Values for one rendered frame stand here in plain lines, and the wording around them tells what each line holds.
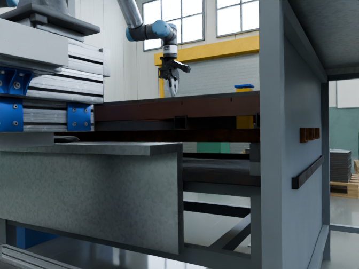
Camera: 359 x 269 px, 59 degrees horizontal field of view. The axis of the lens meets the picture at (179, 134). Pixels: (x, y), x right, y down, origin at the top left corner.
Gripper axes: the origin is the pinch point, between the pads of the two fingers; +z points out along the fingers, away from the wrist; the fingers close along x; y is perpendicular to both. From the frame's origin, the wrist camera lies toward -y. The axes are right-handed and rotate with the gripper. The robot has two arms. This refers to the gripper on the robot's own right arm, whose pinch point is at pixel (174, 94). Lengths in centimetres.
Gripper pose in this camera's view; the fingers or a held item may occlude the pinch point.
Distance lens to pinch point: 159.7
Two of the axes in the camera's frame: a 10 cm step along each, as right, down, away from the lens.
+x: -4.9, 0.2, -8.7
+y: -8.7, 0.1, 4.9
